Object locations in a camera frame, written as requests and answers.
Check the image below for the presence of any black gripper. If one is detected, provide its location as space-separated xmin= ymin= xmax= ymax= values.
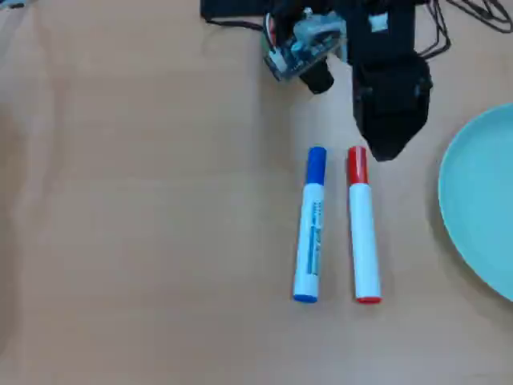
xmin=349 ymin=54 xmax=434 ymax=162

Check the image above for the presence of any red capped white marker pen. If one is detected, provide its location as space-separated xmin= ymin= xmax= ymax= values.
xmin=346 ymin=145 xmax=383 ymax=305

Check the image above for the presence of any blue capped white marker pen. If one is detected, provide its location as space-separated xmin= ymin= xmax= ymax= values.
xmin=292 ymin=146 xmax=328 ymax=304

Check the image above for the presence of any light blue plate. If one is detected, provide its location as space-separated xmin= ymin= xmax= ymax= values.
xmin=437 ymin=102 xmax=513 ymax=302

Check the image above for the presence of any camera circuit board with lens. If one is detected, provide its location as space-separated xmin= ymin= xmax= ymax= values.
xmin=262 ymin=6 xmax=349 ymax=96

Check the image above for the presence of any thin black base cable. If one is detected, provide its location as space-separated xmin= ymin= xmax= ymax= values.
xmin=203 ymin=15 xmax=269 ymax=32

